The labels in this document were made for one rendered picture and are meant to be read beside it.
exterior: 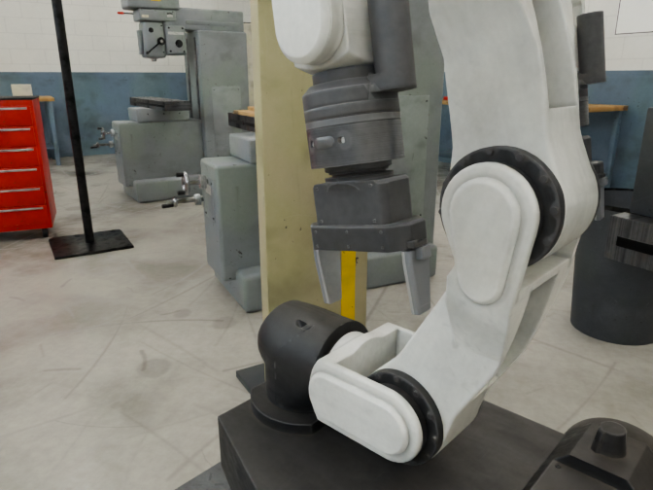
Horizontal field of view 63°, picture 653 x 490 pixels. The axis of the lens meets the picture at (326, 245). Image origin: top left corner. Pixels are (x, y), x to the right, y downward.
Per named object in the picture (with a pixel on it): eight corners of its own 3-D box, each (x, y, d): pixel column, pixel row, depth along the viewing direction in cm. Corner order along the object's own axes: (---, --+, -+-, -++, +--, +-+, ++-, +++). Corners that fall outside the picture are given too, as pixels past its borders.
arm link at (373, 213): (288, 253, 52) (270, 129, 50) (349, 234, 59) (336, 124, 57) (394, 258, 44) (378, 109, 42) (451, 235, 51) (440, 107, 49)
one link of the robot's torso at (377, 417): (305, 424, 87) (304, 351, 83) (381, 375, 101) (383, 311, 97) (412, 487, 73) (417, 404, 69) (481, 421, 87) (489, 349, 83)
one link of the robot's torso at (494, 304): (332, 427, 82) (445, 139, 58) (407, 376, 96) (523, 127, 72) (410, 505, 74) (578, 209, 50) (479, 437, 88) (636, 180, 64)
